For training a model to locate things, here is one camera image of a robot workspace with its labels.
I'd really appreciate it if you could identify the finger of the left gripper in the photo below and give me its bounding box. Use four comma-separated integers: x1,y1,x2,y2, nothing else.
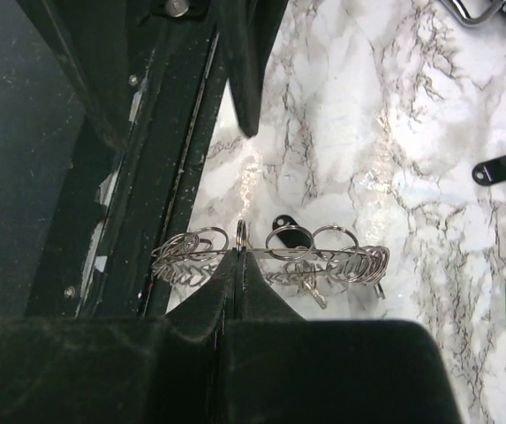
212,0,284,137
26,0,164,151

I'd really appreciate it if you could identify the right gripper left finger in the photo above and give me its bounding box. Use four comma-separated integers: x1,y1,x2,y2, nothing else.
0,251,238,423

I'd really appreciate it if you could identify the black front mounting rail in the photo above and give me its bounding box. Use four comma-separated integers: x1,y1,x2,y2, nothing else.
26,1,224,318

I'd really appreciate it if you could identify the black tag key left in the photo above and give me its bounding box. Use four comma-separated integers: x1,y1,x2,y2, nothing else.
472,155,506,186

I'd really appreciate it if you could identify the black tag key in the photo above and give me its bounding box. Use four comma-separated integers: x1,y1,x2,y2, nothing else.
472,155,506,186
272,214,386,310

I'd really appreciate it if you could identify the black tag key centre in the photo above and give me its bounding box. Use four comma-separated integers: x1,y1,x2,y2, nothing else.
272,214,386,310

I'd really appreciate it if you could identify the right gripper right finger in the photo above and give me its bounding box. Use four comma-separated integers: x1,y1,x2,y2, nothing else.
219,251,461,423

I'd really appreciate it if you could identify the black poker chip case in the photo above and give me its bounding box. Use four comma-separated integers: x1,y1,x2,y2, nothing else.
441,0,506,28

